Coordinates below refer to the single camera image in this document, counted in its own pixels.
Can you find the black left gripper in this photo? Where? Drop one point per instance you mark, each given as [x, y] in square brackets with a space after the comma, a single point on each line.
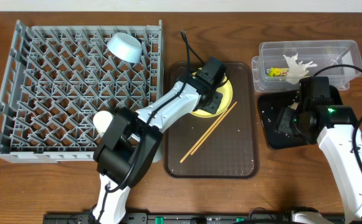
[214, 101]

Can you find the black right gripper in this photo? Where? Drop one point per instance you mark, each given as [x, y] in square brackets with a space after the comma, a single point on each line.
[284, 121]

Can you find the wooden chopstick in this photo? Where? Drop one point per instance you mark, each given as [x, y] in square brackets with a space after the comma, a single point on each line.
[188, 153]
[211, 129]

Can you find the light blue bowl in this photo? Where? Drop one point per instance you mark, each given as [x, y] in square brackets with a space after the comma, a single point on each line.
[125, 47]

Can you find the white cup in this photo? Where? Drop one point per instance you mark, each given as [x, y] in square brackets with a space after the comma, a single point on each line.
[101, 121]

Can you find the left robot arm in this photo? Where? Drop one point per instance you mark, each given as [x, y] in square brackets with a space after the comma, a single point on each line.
[130, 140]

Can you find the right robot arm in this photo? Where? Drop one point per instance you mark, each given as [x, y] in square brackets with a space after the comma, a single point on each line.
[334, 129]

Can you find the black waste tray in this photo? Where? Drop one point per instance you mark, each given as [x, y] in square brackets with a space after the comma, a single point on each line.
[271, 105]

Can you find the grey plastic dishwasher rack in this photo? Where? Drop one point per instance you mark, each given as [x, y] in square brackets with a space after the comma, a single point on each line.
[58, 77]

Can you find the crumpled white tissue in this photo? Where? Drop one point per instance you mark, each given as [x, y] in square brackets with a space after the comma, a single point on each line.
[297, 70]

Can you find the brown plastic tray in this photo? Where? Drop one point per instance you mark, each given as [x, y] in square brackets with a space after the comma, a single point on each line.
[231, 151]

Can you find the yellow snack wrapper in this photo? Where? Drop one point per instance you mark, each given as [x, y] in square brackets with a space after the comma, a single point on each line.
[277, 72]

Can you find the clear plastic bin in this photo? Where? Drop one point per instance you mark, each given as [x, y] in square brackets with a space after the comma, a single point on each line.
[324, 53]

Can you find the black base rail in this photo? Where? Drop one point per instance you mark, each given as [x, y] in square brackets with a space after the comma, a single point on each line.
[155, 218]

